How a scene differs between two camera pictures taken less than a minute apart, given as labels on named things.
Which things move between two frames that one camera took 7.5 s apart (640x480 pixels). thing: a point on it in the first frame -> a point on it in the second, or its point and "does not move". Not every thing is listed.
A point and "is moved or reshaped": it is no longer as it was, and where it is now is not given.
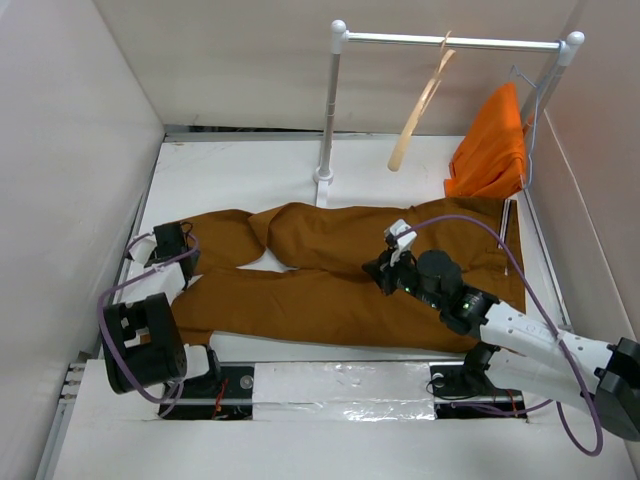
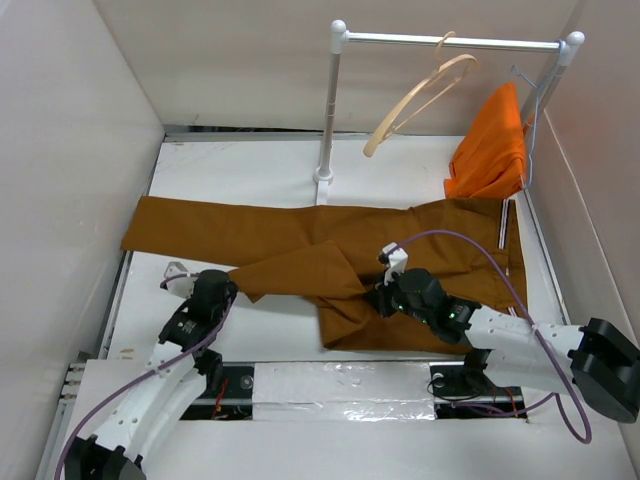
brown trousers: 337,305 is moved or reshaped
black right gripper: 382,271 -> 379,297
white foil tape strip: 342,391 does not move
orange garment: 490,157 does not move
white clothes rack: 339,36 does not move
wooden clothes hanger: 419,108 -> 369,147
